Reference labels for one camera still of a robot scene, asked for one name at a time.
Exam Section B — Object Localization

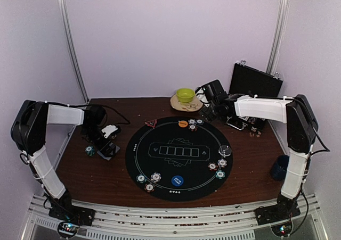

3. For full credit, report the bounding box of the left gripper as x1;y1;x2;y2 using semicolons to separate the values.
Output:
82;125;116;158

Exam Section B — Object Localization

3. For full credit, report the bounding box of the green fifty chip bottom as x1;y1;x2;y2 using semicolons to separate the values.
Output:
136;174;147;183

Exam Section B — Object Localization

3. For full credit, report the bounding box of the black hundred chip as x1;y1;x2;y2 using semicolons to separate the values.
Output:
144;183;155;193
189;125;197;131

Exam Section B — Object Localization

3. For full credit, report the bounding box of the green chip stack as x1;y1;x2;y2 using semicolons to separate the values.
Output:
85;146;95;157

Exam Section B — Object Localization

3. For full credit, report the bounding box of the red triangular token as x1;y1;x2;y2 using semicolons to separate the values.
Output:
145;119;157;129

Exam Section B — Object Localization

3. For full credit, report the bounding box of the green plastic bowl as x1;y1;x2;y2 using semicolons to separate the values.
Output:
175;88;195;103

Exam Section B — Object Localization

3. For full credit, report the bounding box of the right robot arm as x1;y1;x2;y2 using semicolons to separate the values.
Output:
194;80;321;225

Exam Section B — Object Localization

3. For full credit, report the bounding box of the black hundred chip top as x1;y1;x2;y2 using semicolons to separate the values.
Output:
189;125;197;131

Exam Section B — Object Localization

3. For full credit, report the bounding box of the beige bird plate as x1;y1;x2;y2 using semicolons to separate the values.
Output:
170;95;204;112

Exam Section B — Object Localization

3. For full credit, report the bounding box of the aluminium front rail frame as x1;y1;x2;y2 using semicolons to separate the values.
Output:
19;194;331;239

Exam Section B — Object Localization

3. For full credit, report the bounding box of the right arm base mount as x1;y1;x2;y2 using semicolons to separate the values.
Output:
254;205;301;237

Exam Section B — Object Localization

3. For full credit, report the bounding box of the blue ten chip bottom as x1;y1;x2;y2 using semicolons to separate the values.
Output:
150;172;161;183

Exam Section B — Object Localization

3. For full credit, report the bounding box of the black hundred chip bottom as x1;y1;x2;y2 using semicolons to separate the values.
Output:
144;183;155;193

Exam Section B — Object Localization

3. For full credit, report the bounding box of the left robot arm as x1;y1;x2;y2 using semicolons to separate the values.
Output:
11;100;121;225

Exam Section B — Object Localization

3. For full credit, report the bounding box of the black poker chip case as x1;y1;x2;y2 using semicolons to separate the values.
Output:
226;63;283;137

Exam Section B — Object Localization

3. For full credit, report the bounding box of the right aluminium post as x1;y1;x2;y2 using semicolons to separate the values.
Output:
266;0;289;76

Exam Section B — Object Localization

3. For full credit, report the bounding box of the aluminium post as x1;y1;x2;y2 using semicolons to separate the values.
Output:
58;0;90;103
266;0;289;76

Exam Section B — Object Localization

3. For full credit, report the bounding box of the left aluminium post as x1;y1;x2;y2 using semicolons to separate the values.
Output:
58;0;90;103

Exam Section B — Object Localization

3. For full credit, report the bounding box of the blue small blind button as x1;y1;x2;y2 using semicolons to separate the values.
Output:
171;175;184;187

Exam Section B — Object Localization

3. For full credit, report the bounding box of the round black poker mat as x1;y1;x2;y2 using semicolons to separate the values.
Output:
125;117;233;202

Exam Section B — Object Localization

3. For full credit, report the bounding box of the blue fifty chip top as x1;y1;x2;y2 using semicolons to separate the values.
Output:
196;119;204;125

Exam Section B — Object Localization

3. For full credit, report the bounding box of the orange big blind button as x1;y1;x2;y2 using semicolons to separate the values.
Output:
178;120;188;128

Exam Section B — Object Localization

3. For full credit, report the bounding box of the clear dealer button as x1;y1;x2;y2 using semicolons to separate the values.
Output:
218;145;232;157

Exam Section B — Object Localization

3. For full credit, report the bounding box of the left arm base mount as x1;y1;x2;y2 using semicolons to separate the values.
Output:
48;206;95;239

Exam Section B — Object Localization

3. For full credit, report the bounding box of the dark blue mug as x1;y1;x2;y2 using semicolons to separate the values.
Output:
270;155;289;181

